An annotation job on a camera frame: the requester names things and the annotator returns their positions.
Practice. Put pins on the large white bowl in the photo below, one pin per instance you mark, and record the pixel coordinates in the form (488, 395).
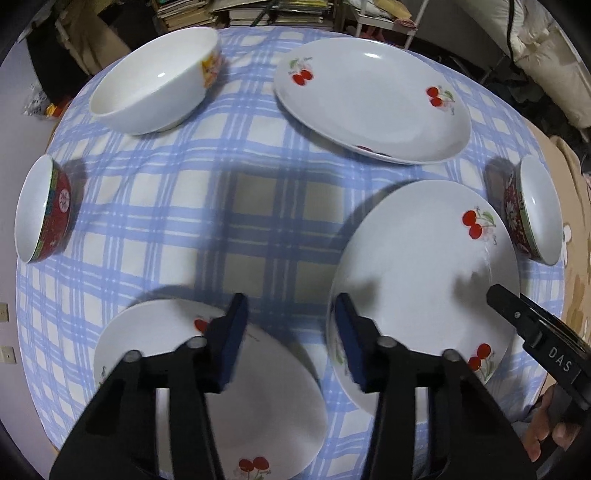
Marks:
(152, 69)

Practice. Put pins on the white wall socket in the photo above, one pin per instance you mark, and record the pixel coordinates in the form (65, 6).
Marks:
(3, 313)
(6, 355)

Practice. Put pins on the white metal rack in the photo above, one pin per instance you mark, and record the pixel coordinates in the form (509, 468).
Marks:
(412, 32)

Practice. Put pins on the person's right hand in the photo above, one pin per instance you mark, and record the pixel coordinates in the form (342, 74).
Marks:
(538, 429)

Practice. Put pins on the stack of books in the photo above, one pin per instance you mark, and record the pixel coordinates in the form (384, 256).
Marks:
(194, 16)

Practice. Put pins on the small red patterned bowl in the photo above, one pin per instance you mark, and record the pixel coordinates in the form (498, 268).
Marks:
(540, 207)
(34, 207)

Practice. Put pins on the white puffy jacket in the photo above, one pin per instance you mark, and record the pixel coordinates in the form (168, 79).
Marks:
(78, 37)

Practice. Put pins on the beige flower print blanket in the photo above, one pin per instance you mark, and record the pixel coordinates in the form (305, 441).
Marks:
(577, 258)

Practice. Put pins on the white cherry print plate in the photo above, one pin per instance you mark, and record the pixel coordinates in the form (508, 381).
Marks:
(277, 406)
(415, 258)
(369, 101)

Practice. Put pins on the blue plaid tablecloth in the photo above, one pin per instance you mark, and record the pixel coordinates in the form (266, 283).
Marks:
(207, 184)

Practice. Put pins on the white puffy duvet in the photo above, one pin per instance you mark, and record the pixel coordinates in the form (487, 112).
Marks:
(545, 55)

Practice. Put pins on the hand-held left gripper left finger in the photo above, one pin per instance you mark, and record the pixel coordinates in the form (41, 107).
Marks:
(233, 344)

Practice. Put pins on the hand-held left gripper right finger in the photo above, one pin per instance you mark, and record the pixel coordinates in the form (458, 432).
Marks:
(350, 344)

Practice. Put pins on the dark wooden cabinet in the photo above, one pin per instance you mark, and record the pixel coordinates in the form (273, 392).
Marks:
(51, 64)

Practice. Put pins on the colourful packets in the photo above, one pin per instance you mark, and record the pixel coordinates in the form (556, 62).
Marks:
(44, 104)

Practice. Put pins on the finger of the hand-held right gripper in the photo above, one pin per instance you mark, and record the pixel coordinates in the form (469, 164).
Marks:
(510, 309)

